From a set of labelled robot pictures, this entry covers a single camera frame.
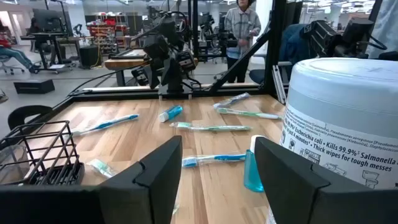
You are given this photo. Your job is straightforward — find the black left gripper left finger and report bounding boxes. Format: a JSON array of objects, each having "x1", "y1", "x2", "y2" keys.
[{"x1": 99, "y1": 136, "x2": 183, "y2": 224}]

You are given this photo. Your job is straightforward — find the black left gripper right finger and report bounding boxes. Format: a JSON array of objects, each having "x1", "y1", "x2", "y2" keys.
[{"x1": 254, "y1": 136, "x2": 340, "y2": 224}]

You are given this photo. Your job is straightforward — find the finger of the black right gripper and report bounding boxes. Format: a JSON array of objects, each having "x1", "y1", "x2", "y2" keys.
[
  {"x1": 146, "y1": 62, "x2": 162, "y2": 90},
  {"x1": 162, "y1": 58, "x2": 177, "y2": 85}
]

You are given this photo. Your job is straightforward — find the green toothbrush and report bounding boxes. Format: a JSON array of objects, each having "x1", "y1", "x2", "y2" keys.
[
  {"x1": 216, "y1": 107, "x2": 283, "y2": 121},
  {"x1": 86, "y1": 158, "x2": 180, "y2": 217},
  {"x1": 169, "y1": 121, "x2": 253, "y2": 133}
]

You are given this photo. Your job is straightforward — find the blue toothbrush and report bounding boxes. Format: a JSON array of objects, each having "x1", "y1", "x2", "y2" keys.
[
  {"x1": 70, "y1": 113, "x2": 140, "y2": 137},
  {"x1": 213, "y1": 92, "x2": 251, "y2": 110},
  {"x1": 182, "y1": 152, "x2": 247, "y2": 169}
]

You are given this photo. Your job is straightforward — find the wooden workbench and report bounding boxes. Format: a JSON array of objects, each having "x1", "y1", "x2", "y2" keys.
[{"x1": 104, "y1": 49, "x2": 200, "y2": 87}]

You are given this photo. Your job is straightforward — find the red parts shelf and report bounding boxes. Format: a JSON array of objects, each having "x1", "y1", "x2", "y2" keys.
[{"x1": 86, "y1": 17, "x2": 129, "y2": 56}]

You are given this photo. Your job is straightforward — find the black waste bin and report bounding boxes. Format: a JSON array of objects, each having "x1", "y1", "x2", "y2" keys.
[{"x1": 79, "y1": 45, "x2": 100, "y2": 68}]

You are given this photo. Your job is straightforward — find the person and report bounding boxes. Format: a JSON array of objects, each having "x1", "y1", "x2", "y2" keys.
[
  {"x1": 223, "y1": 0, "x2": 262, "y2": 84},
  {"x1": 0, "y1": 20, "x2": 40, "y2": 74}
]

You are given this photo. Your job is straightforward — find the green wipes canister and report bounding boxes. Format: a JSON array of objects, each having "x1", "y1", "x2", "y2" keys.
[{"x1": 266, "y1": 57, "x2": 398, "y2": 224}]

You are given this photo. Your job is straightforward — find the black standing desk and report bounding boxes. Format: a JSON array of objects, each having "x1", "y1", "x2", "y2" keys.
[{"x1": 20, "y1": 32, "x2": 94, "y2": 75}]

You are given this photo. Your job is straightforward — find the black computer monitor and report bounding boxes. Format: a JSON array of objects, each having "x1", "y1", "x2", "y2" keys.
[{"x1": 32, "y1": 8, "x2": 63, "y2": 33}]

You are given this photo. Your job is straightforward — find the black floor box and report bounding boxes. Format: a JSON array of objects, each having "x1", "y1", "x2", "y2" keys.
[{"x1": 13, "y1": 78, "x2": 56, "y2": 95}]

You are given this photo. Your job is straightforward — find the dark blue chair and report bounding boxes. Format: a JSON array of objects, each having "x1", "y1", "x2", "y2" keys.
[{"x1": 248, "y1": 24, "x2": 313, "y2": 85}]

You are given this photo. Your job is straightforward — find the black curved table clamp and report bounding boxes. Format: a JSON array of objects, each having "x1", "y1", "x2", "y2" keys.
[{"x1": 7, "y1": 105, "x2": 53, "y2": 131}]

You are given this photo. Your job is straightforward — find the grey office chair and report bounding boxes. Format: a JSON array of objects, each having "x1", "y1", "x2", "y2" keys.
[{"x1": 0, "y1": 54, "x2": 25, "y2": 75}]

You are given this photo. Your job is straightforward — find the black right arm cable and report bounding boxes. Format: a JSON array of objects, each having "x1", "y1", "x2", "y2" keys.
[{"x1": 67, "y1": 60, "x2": 150, "y2": 96}]

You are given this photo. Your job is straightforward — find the black wire caddy basket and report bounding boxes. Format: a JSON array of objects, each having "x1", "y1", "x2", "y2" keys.
[{"x1": 0, "y1": 120, "x2": 85, "y2": 187}]

